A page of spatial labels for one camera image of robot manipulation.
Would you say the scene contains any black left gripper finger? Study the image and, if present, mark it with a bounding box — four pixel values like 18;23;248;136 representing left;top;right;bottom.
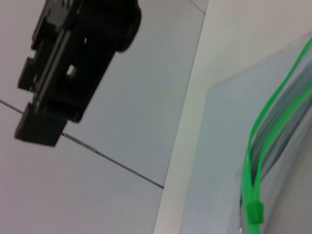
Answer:
14;0;122;147

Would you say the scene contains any clear green-zip document bag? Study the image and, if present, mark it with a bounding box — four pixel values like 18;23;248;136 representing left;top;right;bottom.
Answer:
180;30;312;234

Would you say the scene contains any green zipper slider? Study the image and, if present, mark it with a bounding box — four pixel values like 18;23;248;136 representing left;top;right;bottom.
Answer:
246;201;265;224

